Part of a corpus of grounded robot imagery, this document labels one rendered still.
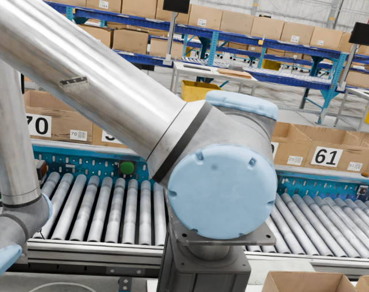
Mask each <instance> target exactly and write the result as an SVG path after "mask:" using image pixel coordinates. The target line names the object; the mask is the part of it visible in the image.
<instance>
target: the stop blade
mask: <svg viewBox="0 0 369 292"><path fill-rule="evenodd" d="M323 200H324V202H325V203H326V204H327V205H328V206H329V208H330V209H331V210H332V211H333V212H334V213H335V214H336V215H337V216H338V217H339V219H340V220H341V221H342V222H343V223H344V224H345V225H346V226H347V227H348V228H349V230H350V231H351V232H352V233H353V234H354V236H355V237H357V238H358V240H359V241H360V242H361V243H362V244H363V245H364V247H365V248H366V249H367V250H368V251H369V247H368V246H367V245H366V244H365V242H364V241H363V240H362V239H361V238H360V237H359V236H358V234H357V233H356V232H355V231H354V230H353V229H352V228H351V227H350V226H349V225H348V224H347V223H346V221H345V220H344V219H343V218H342V217H341V216H340V215H339V214H338V213H337V212H336V211H335V210H334V208H333V207H332V206H331V205H330V204H329V203H328V201H326V200H325V198H323Z"/></svg>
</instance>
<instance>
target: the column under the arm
mask: <svg viewBox="0 0 369 292"><path fill-rule="evenodd" d="M250 275H251V266H250V263H249V261H248V259H247V257H246V255H245V252H244V250H243V248H242V246H230V247H229V250H228V254H227V255H226V256H225V257H224V258H222V259H220V260H205V259H202V258H200V257H198V256H196V255H194V253H192V252H191V251H190V249H189V248H188V247H187V246H184V245H180V244H178V243H177V242H176V240H175V238H174V233H173V229H172V226H171V221H169V223H168V225H167V231H166V237H165V243H164V248H163V254H162V260H161V265H160V271H159V277H158V284H157V288H156V292H245V291H246V287H247V284H248V282H249V278H250Z"/></svg>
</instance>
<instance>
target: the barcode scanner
mask: <svg viewBox="0 0 369 292"><path fill-rule="evenodd" d="M35 165H36V171H37V175H38V180H42V179H43V177H44V176H45V174H46V172H47V166H46V162H45V160H37V159H35Z"/></svg>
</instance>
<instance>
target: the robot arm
mask: <svg viewBox="0 0 369 292"><path fill-rule="evenodd" d="M18 72H20V73H22V74H23V75H24V76H26V77H27V78H29V79H30V80H32V81H33V82H35V83H36V84H37V85H39V86H40V87H42V88H43V89H45V90H46V91H47V92H49V93H50V94H52V95H53V96H55V97H56V98H58V99H59V100H60V101H62V102H63V103H65V104H66V105H68V106H69V107H71V108H72V109H73V110H75V111H76V112H78V113H79V114H81V115H82V116H84V117H85V118H86V119H88V120H89V121H91V122H92V123H94V124H95V125H96V126H98V127H99V128H101V129H102V130H104V131H105V132H107V133H108V134H109V135H111V136H112V137H114V138H115V139H117V140H118V141H120V142H121V143H122V144H124V145H125V146H127V147H128V148H130V149H131V150H132V151H134V152H135V153H137V154H138V155H140V156H141V157H143V158H144V159H145V160H146V162H147V165H148V171H149V177H150V178H151V179H152V180H154V181H155V182H156V183H158V184H159V185H161V186H162V187H163V188H165V189H167V191H168V197H169V203H170V206H171V209H172V211H173V213H174V215H175V216H176V217H177V219H178V220H179V221H180V222H181V223H182V224H183V225H184V226H185V227H187V228H188V229H189V230H193V231H195V232H196V233H197V234H198V235H201V236H204V237H207V238H212V239H233V238H238V237H239V236H241V235H246V234H248V233H250V232H252V231H253V230H255V229H257V228H258V227H259V226H260V225H261V224H262V223H263V222H264V221H265V220H266V219H267V218H268V216H269V215H270V213H271V211H272V209H273V206H274V204H275V198H276V191H277V175H276V172H275V166H274V161H273V153H272V146H271V138H272V134H273V130H274V127H275V124H276V121H277V114H278V107H277V106H276V105H275V104H274V103H272V102H270V101H266V100H263V99H261V98H257V97H253V96H248V95H245V94H240V93H234V92H226V91H220V90H212V91H209V92H208V93H207V94H206V97H205V99H204V100H199V101H193V102H186V101H184V100H182V99H180V98H179V97H178V96H176V95H175V94H174V93H172V92H171V91H169V90H168V89H166V88H165V87H164V86H162V85H161V84H159V83H158V82H157V81H155V80H153V79H152V78H151V77H149V76H148V75H147V74H145V73H143V72H142V71H141V70H139V69H138V68H137V67H135V66H134V65H132V64H131V63H129V62H128V61H127V60H125V59H124V58H123V57H121V56H120V55H118V54H117V53H115V52H114V51H113V50H111V49H110V48H108V47H107V46H105V45H104V44H103V43H101V42H100V41H98V40H97V39H96V38H94V37H93V36H91V35H90V34H88V33H87V32H86V31H84V30H83V29H81V28H80V27H78V26H77V25H76V24H74V23H73V22H71V21H70V20H68V19H67V18H66V17H64V16H63V15H62V14H60V13H59V12H57V11H56V10H54V9H53V8H51V7H50V6H49V5H47V4H46V3H44V2H43V1H41V0H0V191H1V196H2V197H1V199H0V276H1V275H2V274H3V273H4V272H5V271H6V270H7V269H8V268H9V267H10V266H11V265H12V264H13V263H14V262H15V261H16V260H17V259H18V258H19V256H20V255H21V253H22V248H21V247H22V246H23V245H24V243H25V242H26V241H28V240H29V239H30V238H31V237H32V236H33V235H34V234H35V233H36V232H37V231H38V230H39V229H41V228H42V227H44V226H45V225H46V223H47V222H48V221H49V219H50V218H51V216H52V213H53V206H52V203H51V201H50V199H49V198H48V197H47V196H46V195H45V194H43V193H42V191H41V189H40V186H39V181H38V175H37V171H36V165H35V159H34V153H33V150H32V144H31V138H30V133H29V128H28V123H27V117H26V113H25V107H24V101H23V95H22V92H21V86H20V80H19V74H18ZM2 209H3V210H4V211H3V213H2Z"/></svg>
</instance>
